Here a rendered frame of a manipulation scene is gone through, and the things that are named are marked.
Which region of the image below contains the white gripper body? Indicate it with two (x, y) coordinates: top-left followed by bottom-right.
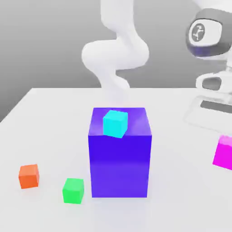
(183, 95), (232, 135)

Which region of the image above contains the small magenta cube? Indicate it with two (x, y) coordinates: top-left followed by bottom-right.
(212, 135), (232, 171)

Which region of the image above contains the small cyan cube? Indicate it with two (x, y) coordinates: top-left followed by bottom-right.
(102, 110), (129, 139)

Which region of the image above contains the small green cube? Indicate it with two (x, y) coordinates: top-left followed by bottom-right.
(62, 178), (85, 205)

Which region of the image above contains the small orange cube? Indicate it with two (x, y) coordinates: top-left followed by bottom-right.
(18, 164), (40, 189)

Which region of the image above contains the large blue box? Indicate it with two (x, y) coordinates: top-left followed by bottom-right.
(88, 107), (152, 198)

